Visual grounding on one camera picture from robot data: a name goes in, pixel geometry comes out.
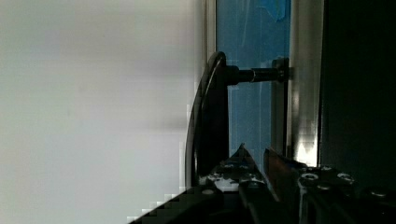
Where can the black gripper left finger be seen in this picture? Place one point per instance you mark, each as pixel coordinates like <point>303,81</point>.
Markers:
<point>230,176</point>

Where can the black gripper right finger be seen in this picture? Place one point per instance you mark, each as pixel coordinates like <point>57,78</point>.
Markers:
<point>313,195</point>

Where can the silver toaster oven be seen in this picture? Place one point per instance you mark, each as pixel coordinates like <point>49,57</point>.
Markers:
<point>312,79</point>

